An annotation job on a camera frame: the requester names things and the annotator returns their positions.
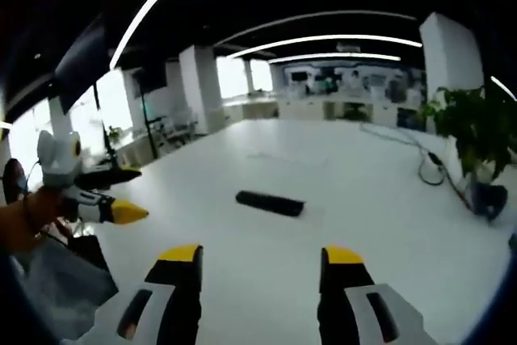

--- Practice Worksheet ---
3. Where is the black cylindrical bar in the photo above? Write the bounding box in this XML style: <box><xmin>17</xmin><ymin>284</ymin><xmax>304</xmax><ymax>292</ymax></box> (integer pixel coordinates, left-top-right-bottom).
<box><xmin>235</xmin><ymin>189</ymin><xmax>306</xmax><ymax>219</ymax></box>

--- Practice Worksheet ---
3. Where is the grey table cable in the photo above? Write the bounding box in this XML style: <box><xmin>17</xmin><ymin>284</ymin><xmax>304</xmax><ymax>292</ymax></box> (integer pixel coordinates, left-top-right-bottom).
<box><xmin>359</xmin><ymin>121</ymin><xmax>476</xmax><ymax>211</ymax></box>

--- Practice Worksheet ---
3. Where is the large black panel stand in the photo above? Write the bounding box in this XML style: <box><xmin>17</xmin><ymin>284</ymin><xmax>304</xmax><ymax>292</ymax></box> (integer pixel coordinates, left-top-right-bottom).
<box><xmin>53</xmin><ymin>13</ymin><xmax>123</xmax><ymax>170</ymax></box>

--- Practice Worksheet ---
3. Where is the white ceiling light strip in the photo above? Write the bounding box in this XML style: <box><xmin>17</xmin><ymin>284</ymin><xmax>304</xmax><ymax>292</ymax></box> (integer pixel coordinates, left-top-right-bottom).
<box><xmin>225</xmin><ymin>34</ymin><xmax>423</xmax><ymax>60</ymax></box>
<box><xmin>108</xmin><ymin>0</ymin><xmax>209</xmax><ymax>72</ymax></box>
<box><xmin>267</xmin><ymin>53</ymin><xmax>401</xmax><ymax>65</ymax></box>

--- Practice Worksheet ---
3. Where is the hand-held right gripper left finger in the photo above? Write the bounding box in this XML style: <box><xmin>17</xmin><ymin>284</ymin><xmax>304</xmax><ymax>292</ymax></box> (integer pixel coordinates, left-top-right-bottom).
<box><xmin>78</xmin><ymin>244</ymin><xmax>204</xmax><ymax>345</ymax></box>

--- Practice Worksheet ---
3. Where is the green potted plant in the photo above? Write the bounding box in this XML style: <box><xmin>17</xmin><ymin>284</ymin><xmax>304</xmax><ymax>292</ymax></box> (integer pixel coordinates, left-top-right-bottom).
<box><xmin>419</xmin><ymin>85</ymin><xmax>516</xmax><ymax>185</ymax></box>

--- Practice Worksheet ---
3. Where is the white square pillar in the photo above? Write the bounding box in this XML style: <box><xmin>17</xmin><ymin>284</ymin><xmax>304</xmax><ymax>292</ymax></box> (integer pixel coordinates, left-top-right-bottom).
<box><xmin>179</xmin><ymin>44</ymin><xmax>228</xmax><ymax>134</ymax></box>
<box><xmin>418</xmin><ymin>12</ymin><xmax>485</xmax><ymax>120</ymax></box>

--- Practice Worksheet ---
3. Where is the person's left hand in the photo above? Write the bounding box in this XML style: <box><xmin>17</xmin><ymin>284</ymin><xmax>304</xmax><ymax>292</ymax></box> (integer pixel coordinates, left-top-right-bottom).
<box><xmin>34</xmin><ymin>189</ymin><xmax>81</xmax><ymax>238</ymax></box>

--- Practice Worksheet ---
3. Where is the white perforated chair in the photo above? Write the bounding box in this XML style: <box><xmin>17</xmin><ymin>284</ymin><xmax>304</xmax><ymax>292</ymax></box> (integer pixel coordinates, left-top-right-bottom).
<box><xmin>15</xmin><ymin>234</ymin><xmax>120</xmax><ymax>340</ymax></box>

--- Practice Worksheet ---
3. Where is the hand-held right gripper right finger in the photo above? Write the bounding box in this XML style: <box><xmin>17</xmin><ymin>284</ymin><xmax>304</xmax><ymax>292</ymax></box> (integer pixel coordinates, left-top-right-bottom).
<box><xmin>317</xmin><ymin>245</ymin><xmax>440</xmax><ymax>345</ymax></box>

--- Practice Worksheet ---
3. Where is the dark blue object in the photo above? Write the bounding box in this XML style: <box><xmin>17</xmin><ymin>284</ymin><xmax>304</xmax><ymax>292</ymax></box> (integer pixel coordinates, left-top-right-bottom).
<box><xmin>468</xmin><ymin>183</ymin><xmax>509</xmax><ymax>223</ymax></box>

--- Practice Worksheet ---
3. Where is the cluster of office chairs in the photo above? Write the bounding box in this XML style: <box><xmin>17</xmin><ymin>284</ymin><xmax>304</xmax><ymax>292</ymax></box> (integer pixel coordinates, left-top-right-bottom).
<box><xmin>154</xmin><ymin>109</ymin><xmax>200</xmax><ymax>149</ymax></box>

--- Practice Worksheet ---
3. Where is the white cabinet row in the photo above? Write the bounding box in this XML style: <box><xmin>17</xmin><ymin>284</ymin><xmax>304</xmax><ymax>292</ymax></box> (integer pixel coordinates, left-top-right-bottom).
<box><xmin>277</xmin><ymin>97</ymin><xmax>426</xmax><ymax>128</ymax></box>

